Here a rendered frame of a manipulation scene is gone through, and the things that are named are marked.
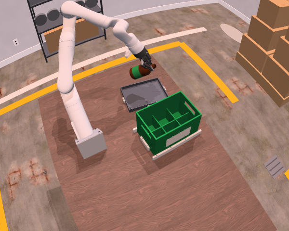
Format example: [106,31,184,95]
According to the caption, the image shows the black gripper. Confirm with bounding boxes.
[133,47,154,72]

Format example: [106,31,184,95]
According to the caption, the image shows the brown bottle with green label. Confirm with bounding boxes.
[130,64,156,79]

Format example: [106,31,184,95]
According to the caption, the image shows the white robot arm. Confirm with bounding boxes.
[57,1,144,140]

